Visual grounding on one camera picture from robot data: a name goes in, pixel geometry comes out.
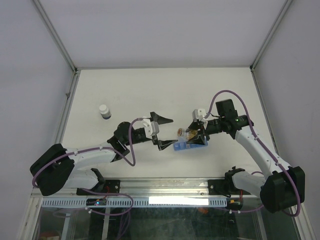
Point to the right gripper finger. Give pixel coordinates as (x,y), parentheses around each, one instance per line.
(198,139)
(195,125)

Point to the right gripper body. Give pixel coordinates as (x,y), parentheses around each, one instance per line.
(214,126)

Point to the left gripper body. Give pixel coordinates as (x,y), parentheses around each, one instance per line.
(149,137)

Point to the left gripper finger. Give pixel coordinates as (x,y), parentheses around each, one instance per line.
(160,120)
(163,144)

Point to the clear bottle orange pills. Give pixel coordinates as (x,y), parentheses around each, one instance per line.
(186,134)

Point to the blue weekly pill organizer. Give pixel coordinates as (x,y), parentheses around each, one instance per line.
(182,145)

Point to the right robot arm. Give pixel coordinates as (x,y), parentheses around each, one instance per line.
(280,186)

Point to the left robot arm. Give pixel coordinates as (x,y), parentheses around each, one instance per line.
(72,168)

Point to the white capped pill bottle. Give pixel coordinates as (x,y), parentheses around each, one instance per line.
(105,112)

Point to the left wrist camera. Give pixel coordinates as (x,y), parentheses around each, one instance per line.
(151,128)

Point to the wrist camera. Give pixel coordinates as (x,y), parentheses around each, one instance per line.
(151,128)
(199,115)

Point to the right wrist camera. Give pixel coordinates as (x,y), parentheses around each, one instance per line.
(199,115)

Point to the aluminium mounting rail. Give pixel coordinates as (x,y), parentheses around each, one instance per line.
(136,187)

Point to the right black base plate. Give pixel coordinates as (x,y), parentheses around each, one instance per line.
(223,187)

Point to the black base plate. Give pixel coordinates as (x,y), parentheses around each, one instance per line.
(110,187)
(223,187)

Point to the grey slotted cable duct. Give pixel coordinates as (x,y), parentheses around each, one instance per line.
(137,202)

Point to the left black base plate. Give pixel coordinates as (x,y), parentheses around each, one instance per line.
(110,187)

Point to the right aluminium frame post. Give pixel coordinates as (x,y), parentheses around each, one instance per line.
(272,31)

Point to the aluminium frame post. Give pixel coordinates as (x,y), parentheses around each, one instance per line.
(272,31)
(54,34)

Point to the left aluminium frame post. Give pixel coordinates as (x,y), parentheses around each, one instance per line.
(54,34)

